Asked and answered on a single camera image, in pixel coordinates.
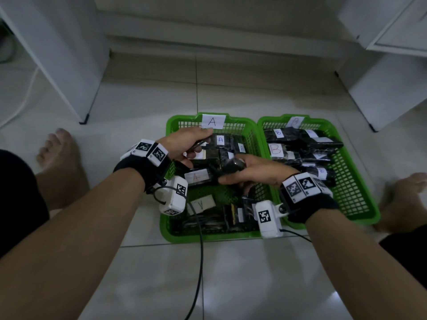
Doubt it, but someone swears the person's right foot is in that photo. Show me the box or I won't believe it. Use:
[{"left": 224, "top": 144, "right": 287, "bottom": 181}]
[{"left": 373, "top": 172, "right": 427, "bottom": 234}]

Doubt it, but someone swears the white desk cabinet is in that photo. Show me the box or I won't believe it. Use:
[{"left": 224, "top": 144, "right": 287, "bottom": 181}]
[{"left": 335, "top": 0, "right": 427, "bottom": 133}]

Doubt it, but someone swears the black packet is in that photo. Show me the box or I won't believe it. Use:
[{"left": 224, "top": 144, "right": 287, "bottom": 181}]
[
  {"left": 218, "top": 157, "right": 248, "bottom": 179},
  {"left": 268, "top": 142, "right": 302, "bottom": 163}
]

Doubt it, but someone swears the person's left leg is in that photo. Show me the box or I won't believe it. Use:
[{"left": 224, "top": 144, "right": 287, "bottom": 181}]
[{"left": 35, "top": 169, "right": 90, "bottom": 210}]

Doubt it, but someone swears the person's right hand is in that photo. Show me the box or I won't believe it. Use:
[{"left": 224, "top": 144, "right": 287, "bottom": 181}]
[{"left": 217, "top": 153, "right": 299, "bottom": 196}]

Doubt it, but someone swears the black camera cable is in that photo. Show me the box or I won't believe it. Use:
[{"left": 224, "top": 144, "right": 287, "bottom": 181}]
[
  {"left": 153, "top": 186, "right": 205, "bottom": 320},
  {"left": 282, "top": 228, "right": 313, "bottom": 243}
]

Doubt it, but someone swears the person's left hand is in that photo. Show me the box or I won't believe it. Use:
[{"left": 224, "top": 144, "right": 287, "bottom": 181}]
[{"left": 156, "top": 127, "right": 214, "bottom": 169}]

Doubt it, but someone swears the white floor cable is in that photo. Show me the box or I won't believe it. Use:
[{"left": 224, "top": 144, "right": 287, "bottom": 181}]
[{"left": 0, "top": 64, "right": 40, "bottom": 129}]

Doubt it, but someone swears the person's left forearm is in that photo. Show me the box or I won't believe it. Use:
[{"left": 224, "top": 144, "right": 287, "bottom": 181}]
[{"left": 0, "top": 167, "right": 146, "bottom": 320}]

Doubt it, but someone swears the green plastic basket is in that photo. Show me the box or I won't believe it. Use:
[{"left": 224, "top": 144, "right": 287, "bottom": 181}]
[
  {"left": 257, "top": 113, "right": 381, "bottom": 230},
  {"left": 159, "top": 112, "right": 281, "bottom": 244}
]

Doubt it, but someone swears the black wristband with marker tags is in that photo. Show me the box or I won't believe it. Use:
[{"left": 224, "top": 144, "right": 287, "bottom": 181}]
[
  {"left": 113, "top": 139, "right": 171, "bottom": 194},
  {"left": 278, "top": 172, "right": 339, "bottom": 224}
]

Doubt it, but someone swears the white desk side panel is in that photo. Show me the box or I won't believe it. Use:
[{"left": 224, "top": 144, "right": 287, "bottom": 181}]
[{"left": 0, "top": 0, "right": 111, "bottom": 125}]

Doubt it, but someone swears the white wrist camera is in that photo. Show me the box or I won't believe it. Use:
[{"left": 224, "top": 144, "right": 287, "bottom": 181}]
[
  {"left": 153, "top": 176, "right": 189, "bottom": 216},
  {"left": 255, "top": 200, "right": 289, "bottom": 239}
]

